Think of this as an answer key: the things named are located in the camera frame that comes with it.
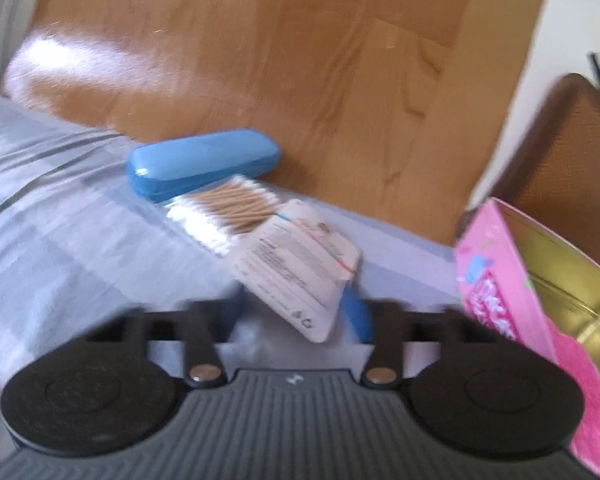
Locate brown chair backrest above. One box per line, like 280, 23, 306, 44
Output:
488, 74, 600, 264

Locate pink tin box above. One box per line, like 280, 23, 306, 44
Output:
455, 198, 600, 476

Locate blue glasses case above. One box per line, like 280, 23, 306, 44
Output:
126, 129, 281, 203

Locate wooden pattern wall sheet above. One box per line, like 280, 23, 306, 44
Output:
2, 0, 544, 244

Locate cotton swab pack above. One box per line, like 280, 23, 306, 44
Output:
163, 174, 281, 257

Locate white paper sachet packet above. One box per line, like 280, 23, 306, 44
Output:
226, 198, 362, 344

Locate striped grey bed sheet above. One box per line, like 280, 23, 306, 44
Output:
0, 98, 459, 463

